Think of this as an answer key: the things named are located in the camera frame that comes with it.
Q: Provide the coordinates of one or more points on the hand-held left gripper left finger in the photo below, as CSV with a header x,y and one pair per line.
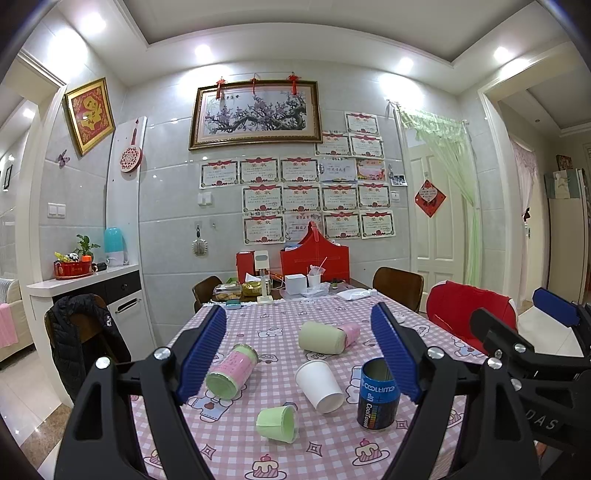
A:
x,y
203,355

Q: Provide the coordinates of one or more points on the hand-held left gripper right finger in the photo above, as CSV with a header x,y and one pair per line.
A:
x,y
395,355

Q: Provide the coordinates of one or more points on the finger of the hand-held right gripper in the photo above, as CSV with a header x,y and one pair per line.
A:
x,y
501,334
554,308

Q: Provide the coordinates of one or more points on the white paper cup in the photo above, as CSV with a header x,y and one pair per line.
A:
x,y
318,385

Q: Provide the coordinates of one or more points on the pink label green cup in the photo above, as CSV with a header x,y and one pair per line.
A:
x,y
235,367

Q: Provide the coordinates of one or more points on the large pale green cup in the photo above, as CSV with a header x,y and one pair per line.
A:
x,y
321,338

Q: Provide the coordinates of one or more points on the small light green cup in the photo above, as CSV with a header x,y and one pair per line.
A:
x,y
273,421

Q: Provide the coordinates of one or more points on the paper cup with straws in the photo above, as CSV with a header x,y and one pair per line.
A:
x,y
314,279

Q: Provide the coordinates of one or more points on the red chair cover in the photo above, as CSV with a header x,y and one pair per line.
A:
x,y
455,307

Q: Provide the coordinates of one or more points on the blue printed can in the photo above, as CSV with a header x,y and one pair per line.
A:
x,y
376,408

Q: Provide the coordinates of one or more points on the brown chair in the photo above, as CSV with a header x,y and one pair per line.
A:
x,y
399,284
205,288

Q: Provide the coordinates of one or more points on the clear food container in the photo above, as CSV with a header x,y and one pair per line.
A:
x,y
227,291

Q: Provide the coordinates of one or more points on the white plastic bag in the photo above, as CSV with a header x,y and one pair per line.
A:
x,y
355,295

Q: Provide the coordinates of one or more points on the white tall cabinet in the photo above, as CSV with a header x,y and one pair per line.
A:
x,y
563,230

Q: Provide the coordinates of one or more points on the yellow snack packet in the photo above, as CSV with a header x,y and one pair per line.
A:
x,y
252,289

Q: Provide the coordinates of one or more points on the red box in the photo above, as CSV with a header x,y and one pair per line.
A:
x,y
244,267

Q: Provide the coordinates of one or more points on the white sideboard cabinet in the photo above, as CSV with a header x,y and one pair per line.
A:
x,y
122,288

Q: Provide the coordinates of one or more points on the white door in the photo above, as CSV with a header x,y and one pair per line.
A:
x,y
436,249

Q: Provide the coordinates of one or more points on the hanging white brush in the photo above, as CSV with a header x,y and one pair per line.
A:
x,y
199,247

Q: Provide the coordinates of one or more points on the white desk lamp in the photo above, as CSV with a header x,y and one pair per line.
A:
x,y
263,263

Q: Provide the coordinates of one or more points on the small white box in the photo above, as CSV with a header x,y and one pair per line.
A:
x,y
294,284

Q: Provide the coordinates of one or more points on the black jacket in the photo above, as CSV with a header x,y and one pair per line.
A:
x,y
78,341

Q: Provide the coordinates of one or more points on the pink curtain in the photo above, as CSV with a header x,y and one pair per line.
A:
x,y
524,184

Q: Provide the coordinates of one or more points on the teal white humidifier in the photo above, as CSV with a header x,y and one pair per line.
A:
x,y
114,242

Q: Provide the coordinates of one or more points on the red diamond door sign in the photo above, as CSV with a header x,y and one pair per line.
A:
x,y
430,198

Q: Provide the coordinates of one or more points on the red fruit basket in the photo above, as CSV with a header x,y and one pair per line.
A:
x,y
71,270

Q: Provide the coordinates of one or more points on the small potted plant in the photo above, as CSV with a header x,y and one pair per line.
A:
x,y
85,244

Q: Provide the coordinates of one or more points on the sofa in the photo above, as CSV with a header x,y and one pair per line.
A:
x,y
21,323

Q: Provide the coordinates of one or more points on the pink cloth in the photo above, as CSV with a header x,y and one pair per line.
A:
x,y
8,323

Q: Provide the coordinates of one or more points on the pink round fan ornament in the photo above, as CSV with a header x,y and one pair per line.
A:
x,y
131,159

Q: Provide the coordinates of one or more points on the framed plum blossom painting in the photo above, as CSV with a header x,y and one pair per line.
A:
x,y
256,115

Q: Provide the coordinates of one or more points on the ceiling spotlight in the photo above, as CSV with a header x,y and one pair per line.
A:
x,y
502,54
405,63
202,49

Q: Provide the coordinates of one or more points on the gold framed red picture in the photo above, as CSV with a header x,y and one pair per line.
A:
x,y
90,115

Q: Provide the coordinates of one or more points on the red hanging knot ornament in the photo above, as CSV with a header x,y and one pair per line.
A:
x,y
293,83
221,87
254,84

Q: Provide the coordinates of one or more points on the white wall switch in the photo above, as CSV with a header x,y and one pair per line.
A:
x,y
204,198

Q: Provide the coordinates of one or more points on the white wall panel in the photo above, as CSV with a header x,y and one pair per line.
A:
x,y
124,207

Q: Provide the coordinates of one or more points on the small wall photo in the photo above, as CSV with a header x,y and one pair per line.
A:
x,y
398,180

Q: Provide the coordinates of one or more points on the group of wall certificates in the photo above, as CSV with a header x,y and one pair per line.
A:
x,y
300,203

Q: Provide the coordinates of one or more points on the white double light switch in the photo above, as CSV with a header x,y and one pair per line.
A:
x,y
57,210

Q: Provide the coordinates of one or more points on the butterfly wall sticker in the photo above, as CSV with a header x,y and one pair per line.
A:
x,y
63,158

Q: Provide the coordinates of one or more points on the small dark picture frame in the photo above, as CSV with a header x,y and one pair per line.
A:
x,y
7,177

